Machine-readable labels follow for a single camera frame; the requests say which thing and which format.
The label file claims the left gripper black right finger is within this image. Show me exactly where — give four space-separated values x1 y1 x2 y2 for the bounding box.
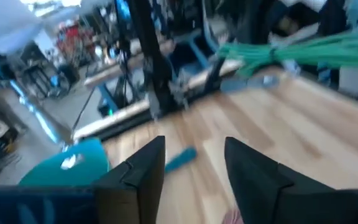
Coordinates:
224 136 335 224

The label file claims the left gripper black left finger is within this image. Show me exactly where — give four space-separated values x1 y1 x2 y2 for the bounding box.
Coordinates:
92 136 167 224

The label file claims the blue braided USB cable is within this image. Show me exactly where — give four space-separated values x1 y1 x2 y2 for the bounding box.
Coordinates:
165 147 198 174

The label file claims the light green USB cable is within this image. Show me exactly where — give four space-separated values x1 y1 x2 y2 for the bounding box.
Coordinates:
218 32 358 78

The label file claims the green plastic bin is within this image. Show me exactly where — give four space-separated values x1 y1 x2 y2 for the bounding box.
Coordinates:
19 138 111 187

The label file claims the silver lamp stand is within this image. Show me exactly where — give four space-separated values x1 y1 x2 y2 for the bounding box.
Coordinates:
9 79 74 147

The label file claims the wooden workbench with blue legs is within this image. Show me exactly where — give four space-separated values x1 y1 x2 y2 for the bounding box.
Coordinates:
84 30 245 113

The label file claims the shelf with red items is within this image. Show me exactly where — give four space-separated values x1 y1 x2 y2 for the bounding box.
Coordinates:
56 21 96 65

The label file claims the black metal rig frame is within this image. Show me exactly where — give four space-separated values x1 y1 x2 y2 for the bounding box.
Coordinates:
96 0 279 142

